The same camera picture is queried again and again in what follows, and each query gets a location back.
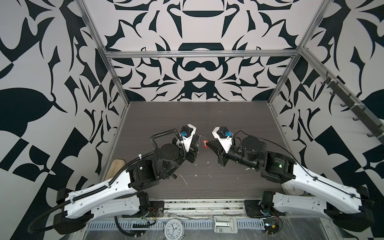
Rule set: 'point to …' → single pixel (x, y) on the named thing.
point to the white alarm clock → (173, 229)
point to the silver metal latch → (225, 224)
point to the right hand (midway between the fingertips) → (208, 143)
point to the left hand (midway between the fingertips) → (196, 132)
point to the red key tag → (204, 142)
